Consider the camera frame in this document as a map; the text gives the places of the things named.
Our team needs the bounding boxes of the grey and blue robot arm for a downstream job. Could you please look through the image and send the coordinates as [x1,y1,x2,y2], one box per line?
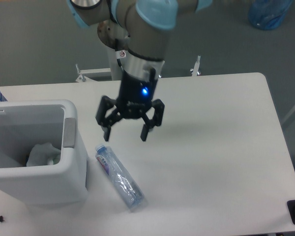
[67,0,211,141]

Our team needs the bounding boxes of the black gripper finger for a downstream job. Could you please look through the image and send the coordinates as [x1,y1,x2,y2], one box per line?
[139,99,165,142]
[95,95,123,142]

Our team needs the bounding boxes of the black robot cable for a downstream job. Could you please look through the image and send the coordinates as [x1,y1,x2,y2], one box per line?
[114,38,128,81]

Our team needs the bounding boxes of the white pedestal base frame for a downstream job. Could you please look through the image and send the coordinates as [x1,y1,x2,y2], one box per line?
[75,55,201,83]

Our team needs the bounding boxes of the white open trash can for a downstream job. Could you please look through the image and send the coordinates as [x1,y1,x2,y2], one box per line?
[0,100,88,205]

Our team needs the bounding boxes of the clear crushed plastic bottle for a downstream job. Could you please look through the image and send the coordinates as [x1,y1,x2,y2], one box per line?
[95,144,148,212]

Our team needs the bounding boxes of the blue plastic bag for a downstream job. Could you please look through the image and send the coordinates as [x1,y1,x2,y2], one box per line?
[248,0,293,30]

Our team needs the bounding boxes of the white plastic wrapper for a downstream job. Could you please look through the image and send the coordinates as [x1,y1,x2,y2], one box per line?
[26,143,61,167]

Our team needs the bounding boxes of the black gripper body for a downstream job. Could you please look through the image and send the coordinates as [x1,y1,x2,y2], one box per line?
[116,68,159,119]

